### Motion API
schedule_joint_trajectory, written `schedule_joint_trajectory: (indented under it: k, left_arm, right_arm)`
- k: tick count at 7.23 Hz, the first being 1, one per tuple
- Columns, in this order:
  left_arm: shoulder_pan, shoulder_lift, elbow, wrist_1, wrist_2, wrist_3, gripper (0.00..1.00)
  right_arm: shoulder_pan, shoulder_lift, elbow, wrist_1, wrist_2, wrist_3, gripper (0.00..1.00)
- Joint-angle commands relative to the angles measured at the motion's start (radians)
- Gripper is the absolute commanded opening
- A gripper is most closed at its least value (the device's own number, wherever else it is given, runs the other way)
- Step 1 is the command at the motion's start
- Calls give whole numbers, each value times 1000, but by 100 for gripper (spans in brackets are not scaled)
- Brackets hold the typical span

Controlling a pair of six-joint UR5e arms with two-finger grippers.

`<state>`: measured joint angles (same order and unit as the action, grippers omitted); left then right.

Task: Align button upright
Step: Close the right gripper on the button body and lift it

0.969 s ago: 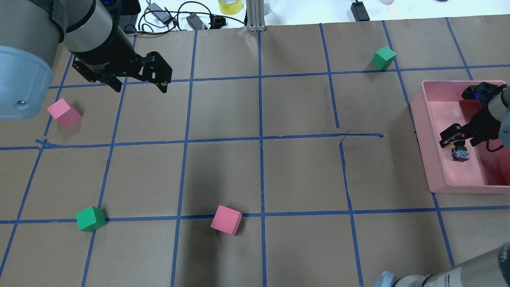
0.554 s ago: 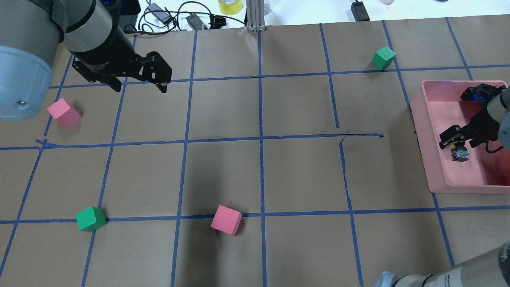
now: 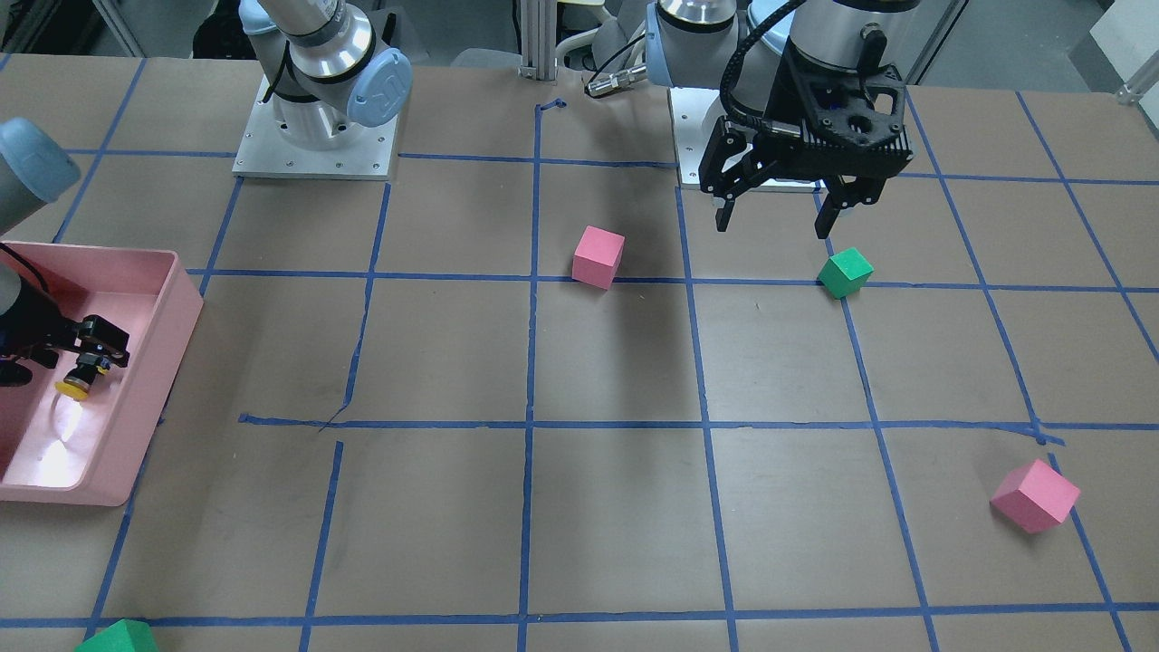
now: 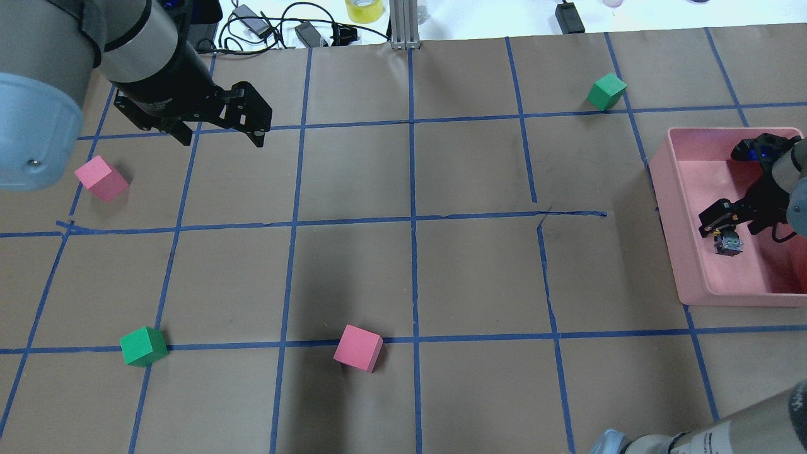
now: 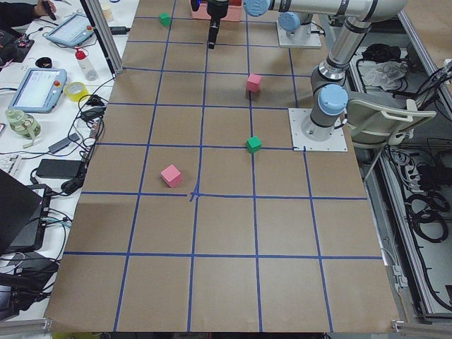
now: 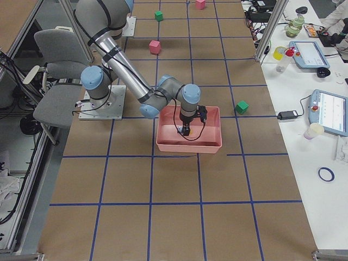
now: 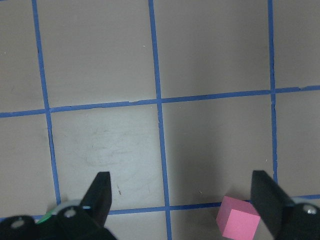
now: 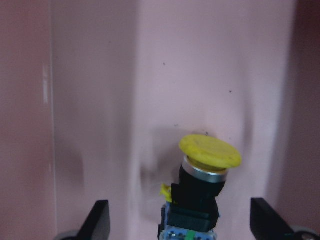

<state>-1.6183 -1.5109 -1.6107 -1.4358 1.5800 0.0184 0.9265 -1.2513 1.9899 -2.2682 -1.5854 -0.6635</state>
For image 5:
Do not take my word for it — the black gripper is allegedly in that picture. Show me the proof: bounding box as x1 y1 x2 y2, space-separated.
190 0 230 20
208 18 220 49

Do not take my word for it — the pink plastic bin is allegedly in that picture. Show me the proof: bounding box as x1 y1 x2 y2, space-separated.
191 0 243 22

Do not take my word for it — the green foam cube near bin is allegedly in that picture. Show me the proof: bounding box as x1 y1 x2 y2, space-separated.
159 12 172 27

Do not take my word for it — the pink foam cube centre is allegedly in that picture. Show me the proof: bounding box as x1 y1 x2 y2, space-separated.
246 73 262 93

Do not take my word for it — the pink foam cube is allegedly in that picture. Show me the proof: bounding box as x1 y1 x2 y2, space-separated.
160 164 182 188
246 73 262 93

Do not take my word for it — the clear squeeze bottle red cap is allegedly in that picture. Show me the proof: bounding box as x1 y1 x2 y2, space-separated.
75 48 98 81

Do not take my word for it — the teach pendant far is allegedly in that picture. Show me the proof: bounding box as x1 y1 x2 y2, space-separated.
44 13 94 47

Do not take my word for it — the teach pendant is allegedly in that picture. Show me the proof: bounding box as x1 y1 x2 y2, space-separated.
8 68 67 114
44 13 94 47

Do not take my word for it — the yellow tape roll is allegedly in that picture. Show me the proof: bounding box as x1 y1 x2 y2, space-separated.
64 82 90 102

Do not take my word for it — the pink foam cube outer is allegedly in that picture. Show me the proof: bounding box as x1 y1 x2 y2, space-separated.
160 164 182 188

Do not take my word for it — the teach pendant near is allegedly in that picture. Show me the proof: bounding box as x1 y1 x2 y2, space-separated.
8 68 67 114

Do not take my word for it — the grey office chair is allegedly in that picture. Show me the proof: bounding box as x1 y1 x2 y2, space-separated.
346 97 436 182

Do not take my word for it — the black power adapter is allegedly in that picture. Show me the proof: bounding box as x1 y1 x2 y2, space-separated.
36 159 82 179

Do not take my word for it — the black laptop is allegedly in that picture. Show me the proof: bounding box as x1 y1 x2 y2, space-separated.
1 171 50 254

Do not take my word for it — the aluminium frame post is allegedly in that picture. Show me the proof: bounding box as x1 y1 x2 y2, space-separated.
80 0 124 75

